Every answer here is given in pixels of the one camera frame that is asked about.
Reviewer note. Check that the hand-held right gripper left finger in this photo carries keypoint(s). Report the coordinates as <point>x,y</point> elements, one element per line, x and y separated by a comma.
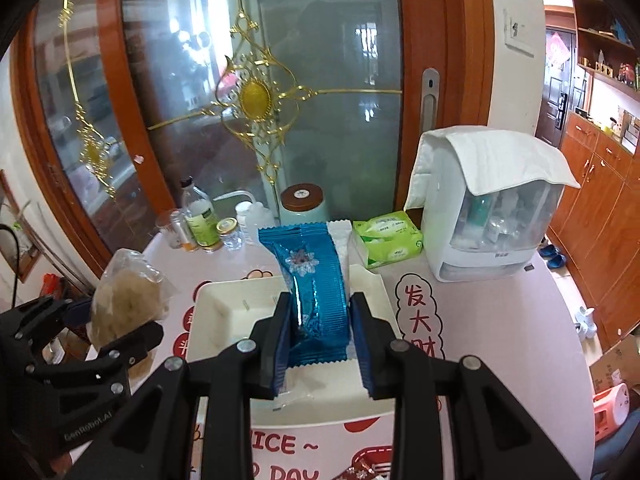
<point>280,355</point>

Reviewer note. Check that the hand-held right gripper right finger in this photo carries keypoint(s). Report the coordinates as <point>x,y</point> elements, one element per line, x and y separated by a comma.
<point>362,350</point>

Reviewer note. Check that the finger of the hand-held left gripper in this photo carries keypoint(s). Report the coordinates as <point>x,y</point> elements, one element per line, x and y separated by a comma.
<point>130,342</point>
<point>35,312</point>

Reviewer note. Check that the white plastic tray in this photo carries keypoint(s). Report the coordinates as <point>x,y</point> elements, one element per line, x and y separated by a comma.
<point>225,310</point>

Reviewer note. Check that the blue foil snack packet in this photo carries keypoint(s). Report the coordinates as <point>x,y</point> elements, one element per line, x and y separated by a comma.
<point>315,280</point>

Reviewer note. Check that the clear bag of beige crackers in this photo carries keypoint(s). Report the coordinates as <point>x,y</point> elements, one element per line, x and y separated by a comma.
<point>125,300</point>

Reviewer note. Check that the clear empty wrapper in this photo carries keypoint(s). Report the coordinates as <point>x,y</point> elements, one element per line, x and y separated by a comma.
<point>300,395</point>

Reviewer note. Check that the white snack packet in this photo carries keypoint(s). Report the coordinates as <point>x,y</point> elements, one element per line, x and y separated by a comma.
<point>340,240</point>

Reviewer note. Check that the green tissue pack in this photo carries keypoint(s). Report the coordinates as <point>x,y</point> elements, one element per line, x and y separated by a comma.
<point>387,240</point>

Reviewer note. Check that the small clear bottle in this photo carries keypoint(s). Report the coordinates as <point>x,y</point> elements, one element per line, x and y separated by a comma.
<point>177,232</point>

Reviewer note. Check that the red patterned snack packet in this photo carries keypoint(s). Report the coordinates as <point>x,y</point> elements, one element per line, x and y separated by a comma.
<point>362,471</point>

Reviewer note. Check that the small jar with gold lid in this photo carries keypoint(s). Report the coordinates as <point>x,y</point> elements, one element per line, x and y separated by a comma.
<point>230,234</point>

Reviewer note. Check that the white squeeze bottle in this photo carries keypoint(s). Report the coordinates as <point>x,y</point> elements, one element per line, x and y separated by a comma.
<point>246,222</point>

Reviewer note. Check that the printed pink tablecloth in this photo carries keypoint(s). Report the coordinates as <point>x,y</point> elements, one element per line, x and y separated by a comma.
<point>500,360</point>

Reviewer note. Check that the glass bottle with green label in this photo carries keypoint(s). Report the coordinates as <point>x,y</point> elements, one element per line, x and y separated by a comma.
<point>200,222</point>

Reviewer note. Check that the ceramic jar with brown lid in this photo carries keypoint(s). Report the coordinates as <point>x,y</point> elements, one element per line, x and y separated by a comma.
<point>302,205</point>

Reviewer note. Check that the white cosmetics organiser box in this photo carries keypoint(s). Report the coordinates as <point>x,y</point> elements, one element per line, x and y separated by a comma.
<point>500,260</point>

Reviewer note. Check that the blue slipper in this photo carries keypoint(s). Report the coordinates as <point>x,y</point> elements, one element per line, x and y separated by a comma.
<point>556,261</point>
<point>547,250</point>

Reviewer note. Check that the small white floor appliance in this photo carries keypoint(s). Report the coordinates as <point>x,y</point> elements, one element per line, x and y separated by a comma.
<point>586,322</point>

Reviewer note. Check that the white folded towel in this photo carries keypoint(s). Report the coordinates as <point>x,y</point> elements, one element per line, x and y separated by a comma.
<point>500,155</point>

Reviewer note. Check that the cardboard box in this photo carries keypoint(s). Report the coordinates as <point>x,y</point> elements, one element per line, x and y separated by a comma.
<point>617,365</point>

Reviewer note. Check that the pink plastic stool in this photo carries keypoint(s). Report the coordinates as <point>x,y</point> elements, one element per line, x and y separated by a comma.
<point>612,410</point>

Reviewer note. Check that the wooden cabinet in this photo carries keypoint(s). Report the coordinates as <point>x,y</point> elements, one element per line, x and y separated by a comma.
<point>600,200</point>

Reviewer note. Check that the dark entry door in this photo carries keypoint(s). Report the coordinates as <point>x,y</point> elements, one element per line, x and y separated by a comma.
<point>555,85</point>

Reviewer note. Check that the glass door panel wooden frame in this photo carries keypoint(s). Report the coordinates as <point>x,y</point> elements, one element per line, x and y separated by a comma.
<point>65,110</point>

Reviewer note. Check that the white wall switch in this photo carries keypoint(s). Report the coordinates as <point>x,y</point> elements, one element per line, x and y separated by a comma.
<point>519,32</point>

